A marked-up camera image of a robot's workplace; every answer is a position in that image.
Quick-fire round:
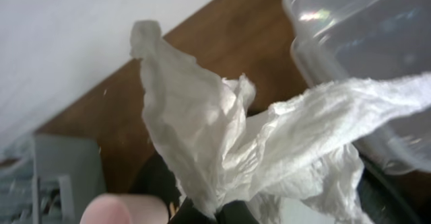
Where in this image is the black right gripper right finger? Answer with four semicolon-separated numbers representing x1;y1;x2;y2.
217;200;259;224

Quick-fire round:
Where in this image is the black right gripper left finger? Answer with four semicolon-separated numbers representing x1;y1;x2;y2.
168;198;218;224

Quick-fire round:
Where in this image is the pink plastic cup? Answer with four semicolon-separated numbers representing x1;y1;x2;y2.
79;194;169;224

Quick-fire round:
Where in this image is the white paper napkin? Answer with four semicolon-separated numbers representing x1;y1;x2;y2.
130;21;430;223

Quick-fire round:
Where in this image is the grey dishwasher rack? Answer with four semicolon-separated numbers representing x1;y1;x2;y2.
1;134;106;223

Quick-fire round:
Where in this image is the clear plastic waste bin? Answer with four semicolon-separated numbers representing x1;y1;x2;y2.
282;0;430;175

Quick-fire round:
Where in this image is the round black tray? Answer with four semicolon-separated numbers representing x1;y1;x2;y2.
129;153;430;223

